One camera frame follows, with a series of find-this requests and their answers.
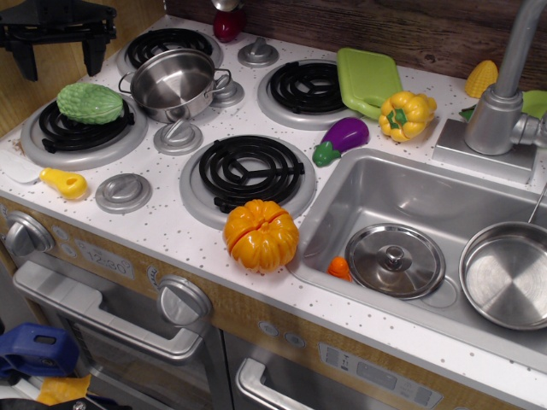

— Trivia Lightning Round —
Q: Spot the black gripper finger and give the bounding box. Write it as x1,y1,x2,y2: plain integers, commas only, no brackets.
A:
12,44,38,82
82,37,108,77

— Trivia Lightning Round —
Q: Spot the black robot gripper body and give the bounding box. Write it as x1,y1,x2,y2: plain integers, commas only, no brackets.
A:
1,1,117,47

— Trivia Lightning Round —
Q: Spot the green bumpy toy squash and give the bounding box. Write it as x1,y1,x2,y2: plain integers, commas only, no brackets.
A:
56,83,123,125

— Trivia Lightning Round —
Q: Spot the small steel pot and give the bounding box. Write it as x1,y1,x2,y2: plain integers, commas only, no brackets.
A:
118,49,232,123

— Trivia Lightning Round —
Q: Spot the silver stove knob behind pot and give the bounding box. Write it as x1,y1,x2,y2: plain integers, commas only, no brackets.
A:
210,77,244,108

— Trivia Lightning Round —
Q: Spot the steel pot lid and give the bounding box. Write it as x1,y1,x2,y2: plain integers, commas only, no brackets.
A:
344,223,446,300

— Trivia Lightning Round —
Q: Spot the steel frying pan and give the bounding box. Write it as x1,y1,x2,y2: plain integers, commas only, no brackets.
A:
459,191,546,331

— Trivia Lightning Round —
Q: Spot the front left black burner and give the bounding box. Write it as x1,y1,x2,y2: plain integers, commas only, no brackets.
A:
21,97,148,171

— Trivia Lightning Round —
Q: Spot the silver stove knob middle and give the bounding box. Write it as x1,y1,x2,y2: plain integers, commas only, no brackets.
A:
154,120,203,156

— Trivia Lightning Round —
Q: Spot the red toy bottle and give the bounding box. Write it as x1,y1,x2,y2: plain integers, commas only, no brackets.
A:
211,0,247,43

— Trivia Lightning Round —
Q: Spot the silver stove knob front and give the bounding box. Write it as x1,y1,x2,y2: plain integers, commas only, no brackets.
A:
95,173,152,214

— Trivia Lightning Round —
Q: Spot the silver stove knob back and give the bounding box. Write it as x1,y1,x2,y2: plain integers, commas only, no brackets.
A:
238,37,279,68

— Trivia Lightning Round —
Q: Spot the centre front black burner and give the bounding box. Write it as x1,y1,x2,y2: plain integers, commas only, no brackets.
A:
179,135,315,230

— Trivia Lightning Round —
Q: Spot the silver oven dial left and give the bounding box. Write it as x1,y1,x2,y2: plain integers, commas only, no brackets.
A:
5,211,55,257

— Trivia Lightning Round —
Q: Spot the silver oven dial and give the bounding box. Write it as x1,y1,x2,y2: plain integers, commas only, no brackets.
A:
5,211,55,257
156,275,212,327

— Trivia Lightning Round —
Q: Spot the back right black burner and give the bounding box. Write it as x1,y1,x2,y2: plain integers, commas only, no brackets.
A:
257,59,361,131

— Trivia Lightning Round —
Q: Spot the orange toy pumpkin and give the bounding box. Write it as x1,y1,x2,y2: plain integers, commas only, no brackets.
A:
223,199,299,273

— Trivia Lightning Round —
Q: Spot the silver oven dial right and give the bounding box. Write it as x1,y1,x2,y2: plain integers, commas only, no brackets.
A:
156,275,212,327

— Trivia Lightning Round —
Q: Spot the purple toy eggplant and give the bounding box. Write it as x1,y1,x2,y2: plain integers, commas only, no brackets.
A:
312,118,370,167

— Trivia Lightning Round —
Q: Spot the green plastic cutting board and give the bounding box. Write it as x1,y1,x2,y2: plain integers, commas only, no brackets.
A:
337,47,403,120

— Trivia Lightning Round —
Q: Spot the steel sink basin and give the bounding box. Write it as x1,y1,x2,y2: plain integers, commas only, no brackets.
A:
289,148,546,372

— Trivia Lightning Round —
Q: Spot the blue clamp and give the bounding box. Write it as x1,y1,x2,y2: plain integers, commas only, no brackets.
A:
1,323,79,378

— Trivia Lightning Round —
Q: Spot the yellow toy bell pepper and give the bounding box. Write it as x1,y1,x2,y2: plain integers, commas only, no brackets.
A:
379,91,437,142

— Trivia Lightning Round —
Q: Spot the orange toy carrot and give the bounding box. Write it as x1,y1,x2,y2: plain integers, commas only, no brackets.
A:
326,256,352,282

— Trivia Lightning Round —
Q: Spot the yellow cloth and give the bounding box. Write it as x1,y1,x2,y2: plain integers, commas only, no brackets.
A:
37,375,91,406

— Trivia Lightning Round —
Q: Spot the yellow toy corn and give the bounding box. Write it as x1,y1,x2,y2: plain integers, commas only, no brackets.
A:
464,60,498,98

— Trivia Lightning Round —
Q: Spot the silver toy faucet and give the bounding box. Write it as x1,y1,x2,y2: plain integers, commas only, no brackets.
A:
432,0,546,184

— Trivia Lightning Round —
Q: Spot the yellow handled white spatula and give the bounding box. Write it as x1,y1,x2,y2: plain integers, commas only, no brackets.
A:
1,150,88,200

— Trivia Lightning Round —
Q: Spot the silver oven door handle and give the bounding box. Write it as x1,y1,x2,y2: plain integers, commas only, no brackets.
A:
14,261,203,363

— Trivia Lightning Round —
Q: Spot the silver dishwasher door handle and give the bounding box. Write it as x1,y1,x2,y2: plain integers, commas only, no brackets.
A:
235,358,312,410

